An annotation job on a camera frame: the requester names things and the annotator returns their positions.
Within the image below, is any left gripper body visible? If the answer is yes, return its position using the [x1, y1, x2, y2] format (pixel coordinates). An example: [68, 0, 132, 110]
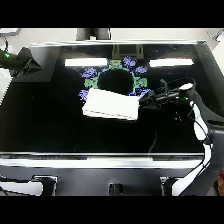
[14, 46, 44, 79]

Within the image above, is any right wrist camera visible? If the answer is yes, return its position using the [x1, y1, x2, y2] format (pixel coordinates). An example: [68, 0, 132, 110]
[158, 78, 169, 95]

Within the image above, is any white garment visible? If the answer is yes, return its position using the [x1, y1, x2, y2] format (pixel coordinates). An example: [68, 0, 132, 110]
[81, 87, 141, 122]

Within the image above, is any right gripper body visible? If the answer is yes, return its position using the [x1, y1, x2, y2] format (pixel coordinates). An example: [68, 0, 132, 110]
[142, 89, 169, 109]

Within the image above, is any silver frame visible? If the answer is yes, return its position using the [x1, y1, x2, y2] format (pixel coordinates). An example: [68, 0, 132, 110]
[0, 152, 224, 197]

